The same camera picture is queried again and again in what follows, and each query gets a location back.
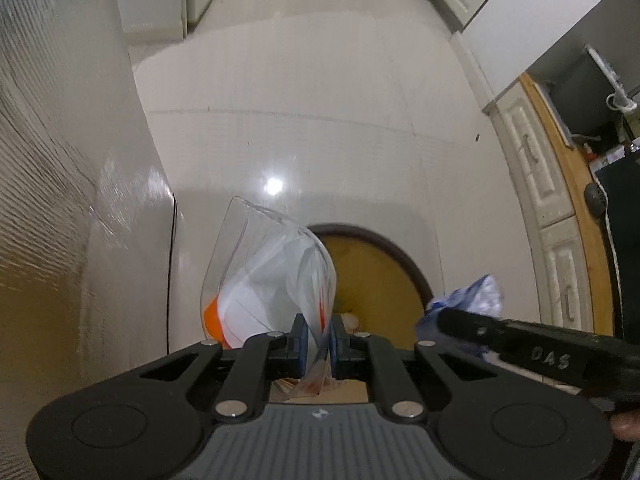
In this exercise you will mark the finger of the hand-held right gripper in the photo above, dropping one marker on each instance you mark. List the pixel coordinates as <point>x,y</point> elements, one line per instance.
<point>467,327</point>

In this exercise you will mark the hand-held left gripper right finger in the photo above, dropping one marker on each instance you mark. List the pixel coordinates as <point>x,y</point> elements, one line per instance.
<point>335,347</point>

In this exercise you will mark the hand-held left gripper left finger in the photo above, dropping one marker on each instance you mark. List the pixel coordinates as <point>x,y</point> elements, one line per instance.
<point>299,347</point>

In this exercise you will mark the blue white plastic bag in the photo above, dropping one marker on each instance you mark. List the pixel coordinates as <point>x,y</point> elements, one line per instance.
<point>470,297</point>

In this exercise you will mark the clear plastic bag orange print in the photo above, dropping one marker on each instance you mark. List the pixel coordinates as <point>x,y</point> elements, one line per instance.
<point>270,285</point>

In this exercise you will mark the person's right hand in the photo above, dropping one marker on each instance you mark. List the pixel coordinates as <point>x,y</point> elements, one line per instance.
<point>626,425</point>

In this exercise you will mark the dark cloth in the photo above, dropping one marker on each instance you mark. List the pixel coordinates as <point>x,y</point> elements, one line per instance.
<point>622,240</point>

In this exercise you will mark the white cabinet with wooden top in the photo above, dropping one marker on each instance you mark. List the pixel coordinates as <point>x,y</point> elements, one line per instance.
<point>555,210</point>

